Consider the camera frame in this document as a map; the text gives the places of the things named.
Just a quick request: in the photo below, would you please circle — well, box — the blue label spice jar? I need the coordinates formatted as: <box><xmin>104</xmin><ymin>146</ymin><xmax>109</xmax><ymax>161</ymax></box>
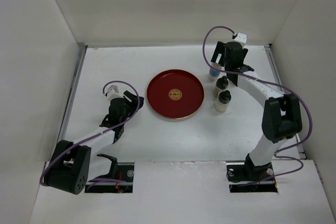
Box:
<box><xmin>208</xmin><ymin>62</ymin><xmax>222</xmax><ymax>82</ymax></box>

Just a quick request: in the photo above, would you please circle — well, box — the brown condiment bottle black cap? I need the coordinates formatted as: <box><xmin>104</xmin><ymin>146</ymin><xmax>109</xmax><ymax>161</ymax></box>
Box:
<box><xmin>213</xmin><ymin>76</ymin><xmax>229</xmax><ymax>98</ymax></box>

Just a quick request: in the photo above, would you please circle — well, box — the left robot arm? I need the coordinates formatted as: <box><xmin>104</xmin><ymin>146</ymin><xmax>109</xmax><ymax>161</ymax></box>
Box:
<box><xmin>40</xmin><ymin>90</ymin><xmax>144</xmax><ymax>195</ymax></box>

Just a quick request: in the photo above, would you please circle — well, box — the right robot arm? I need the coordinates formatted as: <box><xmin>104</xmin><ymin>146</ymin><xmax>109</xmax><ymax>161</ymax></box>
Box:
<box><xmin>211</xmin><ymin>41</ymin><xmax>302</xmax><ymax>180</ymax></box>

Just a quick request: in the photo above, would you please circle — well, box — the white condiment bottle black cap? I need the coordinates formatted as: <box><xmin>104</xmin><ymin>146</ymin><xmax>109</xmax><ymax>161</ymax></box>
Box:
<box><xmin>214</xmin><ymin>90</ymin><xmax>232</xmax><ymax>113</ymax></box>

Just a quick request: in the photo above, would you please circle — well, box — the red round tray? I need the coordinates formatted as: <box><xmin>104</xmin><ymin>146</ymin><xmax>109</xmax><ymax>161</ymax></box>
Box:
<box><xmin>146</xmin><ymin>69</ymin><xmax>204</xmax><ymax>120</ymax></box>

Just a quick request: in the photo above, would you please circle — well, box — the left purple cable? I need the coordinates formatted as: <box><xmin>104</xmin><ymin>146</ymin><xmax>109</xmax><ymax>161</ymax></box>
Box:
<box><xmin>38</xmin><ymin>79</ymin><xmax>141</xmax><ymax>190</ymax></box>

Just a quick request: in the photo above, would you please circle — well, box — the purple cable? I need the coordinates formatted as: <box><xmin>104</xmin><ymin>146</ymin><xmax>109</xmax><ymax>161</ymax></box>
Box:
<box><xmin>38</xmin><ymin>79</ymin><xmax>141</xmax><ymax>190</ymax></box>
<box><xmin>203</xmin><ymin>26</ymin><xmax>313</xmax><ymax>183</ymax></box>

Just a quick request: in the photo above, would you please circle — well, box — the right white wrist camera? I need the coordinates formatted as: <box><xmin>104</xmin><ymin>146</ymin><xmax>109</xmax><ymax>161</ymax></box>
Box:
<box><xmin>232</xmin><ymin>33</ymin><xmax>247</xmax><ymax>47</ymax></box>

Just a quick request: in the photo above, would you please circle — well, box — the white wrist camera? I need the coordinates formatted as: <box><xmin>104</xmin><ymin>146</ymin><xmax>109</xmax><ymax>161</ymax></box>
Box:
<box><xmin>232</xmin><ymin>33</ymin><xmax>247</xmax><ymax>47</ymax></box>
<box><xmin>105</xmin><ymin>85</ymin><xmax>122</xmax><ymax>101</ymax></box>

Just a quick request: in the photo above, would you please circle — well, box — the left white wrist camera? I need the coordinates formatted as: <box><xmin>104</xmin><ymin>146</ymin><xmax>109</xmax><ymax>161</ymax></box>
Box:
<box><xmin>105</xmin><ymin>85</ymin><xmax>122</xmax><ymax>101</ymax></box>

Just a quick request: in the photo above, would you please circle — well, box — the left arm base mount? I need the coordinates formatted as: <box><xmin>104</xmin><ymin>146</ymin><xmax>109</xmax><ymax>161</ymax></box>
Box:
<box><xmin>85</xmin><ymin>154</ymin><xmax>135</xmax><ymax>194</ymax></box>

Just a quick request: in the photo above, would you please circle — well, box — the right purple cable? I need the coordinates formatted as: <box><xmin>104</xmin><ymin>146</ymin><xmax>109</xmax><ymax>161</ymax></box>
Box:
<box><xmin>203</xmin><ymin>26</ymin><xmax>313</xmax><ymax>183</ymax></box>

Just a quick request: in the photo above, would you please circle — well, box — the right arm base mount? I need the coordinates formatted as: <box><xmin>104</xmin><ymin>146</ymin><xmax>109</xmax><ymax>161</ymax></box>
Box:
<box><xmin>226</xmin><ymin>163</ymin><xmax>278</xmax><ymax>193</ymax></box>

